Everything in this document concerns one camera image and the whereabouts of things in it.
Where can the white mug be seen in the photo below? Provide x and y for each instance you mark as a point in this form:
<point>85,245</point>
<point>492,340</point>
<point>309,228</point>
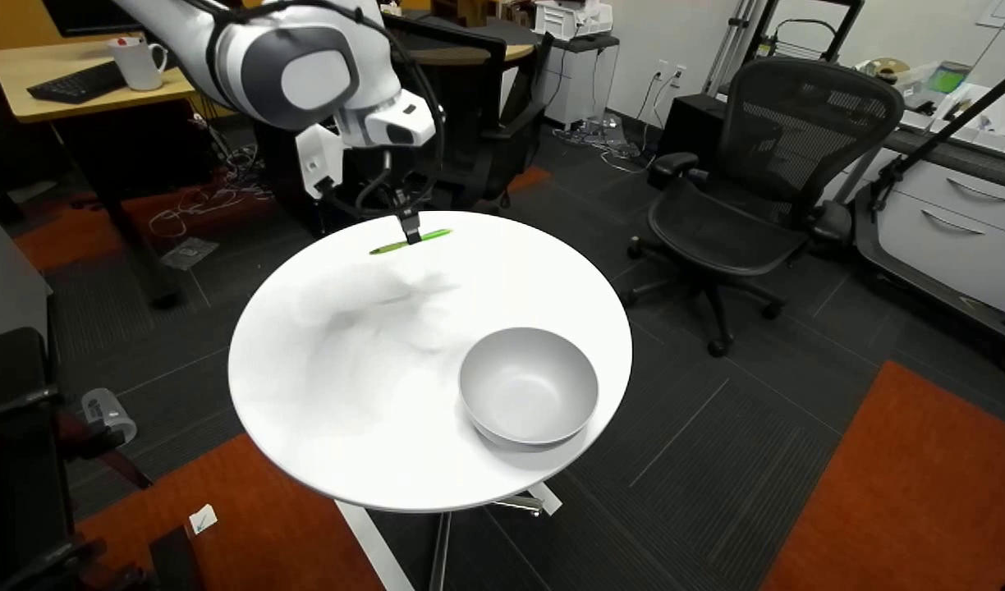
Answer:
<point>139,67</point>

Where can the green box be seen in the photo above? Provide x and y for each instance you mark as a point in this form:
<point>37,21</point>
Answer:
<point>946,78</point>

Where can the black kick scooter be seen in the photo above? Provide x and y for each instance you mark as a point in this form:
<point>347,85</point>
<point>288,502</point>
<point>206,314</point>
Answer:
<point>942,137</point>

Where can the black keyboard on wooden desk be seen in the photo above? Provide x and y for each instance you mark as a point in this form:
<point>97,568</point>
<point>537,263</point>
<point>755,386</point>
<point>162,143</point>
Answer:
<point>80,84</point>

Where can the small white paper piece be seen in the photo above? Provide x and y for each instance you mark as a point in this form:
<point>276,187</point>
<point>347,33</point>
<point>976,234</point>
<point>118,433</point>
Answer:
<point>201,520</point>

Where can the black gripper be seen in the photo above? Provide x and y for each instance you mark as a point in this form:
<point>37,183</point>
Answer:
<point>378,183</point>

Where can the white metal table base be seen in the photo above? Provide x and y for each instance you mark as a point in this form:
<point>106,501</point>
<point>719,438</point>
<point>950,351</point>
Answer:
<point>373,544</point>

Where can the clear plastic cup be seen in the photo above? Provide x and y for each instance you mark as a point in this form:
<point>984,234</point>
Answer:
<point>110,415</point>

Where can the black high-back office chair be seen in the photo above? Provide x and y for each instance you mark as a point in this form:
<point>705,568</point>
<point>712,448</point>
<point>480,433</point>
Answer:
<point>472,101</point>

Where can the white drawer cabinet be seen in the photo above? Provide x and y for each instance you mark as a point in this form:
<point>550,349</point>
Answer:
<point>963,234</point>

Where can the black mesh office chair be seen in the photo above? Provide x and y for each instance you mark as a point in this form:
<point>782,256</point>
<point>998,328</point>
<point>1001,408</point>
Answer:
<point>720,230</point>

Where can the grey flat plate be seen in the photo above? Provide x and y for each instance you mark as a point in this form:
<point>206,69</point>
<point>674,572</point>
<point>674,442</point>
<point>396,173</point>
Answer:
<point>188,254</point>

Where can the white storage cabinet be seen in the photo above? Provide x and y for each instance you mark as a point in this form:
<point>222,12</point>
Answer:
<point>578,84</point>

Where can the grey metal bowl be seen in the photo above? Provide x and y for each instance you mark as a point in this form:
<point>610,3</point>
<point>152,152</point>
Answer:
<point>531,389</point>

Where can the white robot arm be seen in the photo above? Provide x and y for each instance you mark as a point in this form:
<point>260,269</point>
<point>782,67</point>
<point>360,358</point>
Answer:
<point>293,69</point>

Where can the wooden desk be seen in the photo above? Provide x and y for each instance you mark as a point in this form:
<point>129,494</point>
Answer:
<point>10,67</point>

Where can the black box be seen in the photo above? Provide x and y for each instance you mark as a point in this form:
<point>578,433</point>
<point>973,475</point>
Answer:
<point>695,116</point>

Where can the green pen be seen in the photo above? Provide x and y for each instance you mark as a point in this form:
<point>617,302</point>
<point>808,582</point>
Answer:
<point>431,234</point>

